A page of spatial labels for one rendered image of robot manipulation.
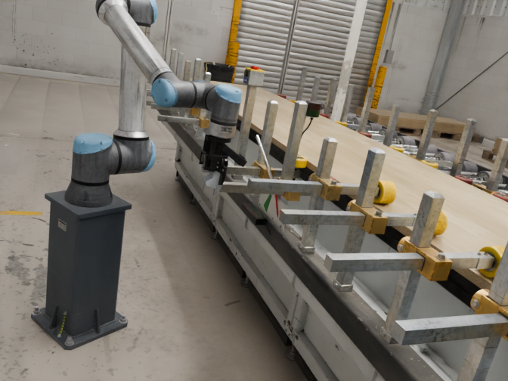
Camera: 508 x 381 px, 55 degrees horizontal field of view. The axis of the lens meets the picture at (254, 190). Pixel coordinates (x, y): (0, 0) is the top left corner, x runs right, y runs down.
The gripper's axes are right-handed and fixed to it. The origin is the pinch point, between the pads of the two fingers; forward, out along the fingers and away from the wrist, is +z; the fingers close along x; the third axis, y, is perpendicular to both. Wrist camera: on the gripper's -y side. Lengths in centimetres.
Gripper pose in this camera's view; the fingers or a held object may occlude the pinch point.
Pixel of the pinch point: (217, 191)
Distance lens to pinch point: 174.3
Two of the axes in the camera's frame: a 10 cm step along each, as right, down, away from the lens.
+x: 3.4, 3.5, -8.7
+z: -1.9, 9.4, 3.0
